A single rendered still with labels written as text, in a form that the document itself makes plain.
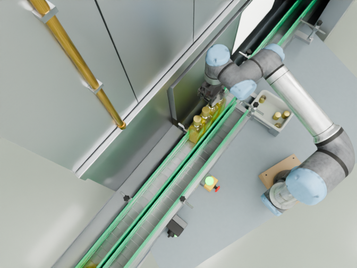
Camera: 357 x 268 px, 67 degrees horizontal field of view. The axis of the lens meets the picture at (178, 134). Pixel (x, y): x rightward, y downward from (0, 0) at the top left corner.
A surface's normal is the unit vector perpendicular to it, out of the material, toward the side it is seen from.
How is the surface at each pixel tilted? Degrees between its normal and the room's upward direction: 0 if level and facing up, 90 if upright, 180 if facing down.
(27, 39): 90
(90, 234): 0
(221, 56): 0
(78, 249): 0
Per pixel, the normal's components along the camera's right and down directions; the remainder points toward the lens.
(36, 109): 0.78, 0.58
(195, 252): -0.04, -0.33
